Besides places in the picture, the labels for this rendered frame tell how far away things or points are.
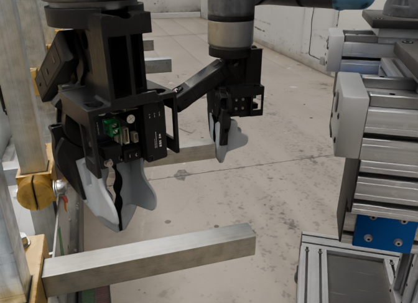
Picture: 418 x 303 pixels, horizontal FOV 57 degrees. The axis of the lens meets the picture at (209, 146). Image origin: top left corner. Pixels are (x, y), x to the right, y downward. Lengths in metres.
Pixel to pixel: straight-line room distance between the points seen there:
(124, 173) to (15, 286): 0.14
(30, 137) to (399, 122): 0.51
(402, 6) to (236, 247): 0.73
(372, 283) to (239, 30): 1.03
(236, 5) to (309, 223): 1.52
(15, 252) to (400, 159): 0.47
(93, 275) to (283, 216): 1.62
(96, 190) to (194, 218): 1.63
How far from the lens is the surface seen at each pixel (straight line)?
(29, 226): 0.97
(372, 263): 1.52
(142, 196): 0.36
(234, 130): 0.69
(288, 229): 1.94
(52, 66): 0.35
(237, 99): 0.66
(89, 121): 0.27
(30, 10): 0.82
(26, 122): 0.60
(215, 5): 0.63
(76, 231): 0.78
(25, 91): 0.59
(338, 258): 1.50
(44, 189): 0.61
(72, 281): 0.47
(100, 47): 0.27
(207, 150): 0.69
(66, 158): 0.35
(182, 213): 2.01
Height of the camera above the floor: 1.15
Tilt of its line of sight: 25 degrees down
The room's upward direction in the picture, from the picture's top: straight up
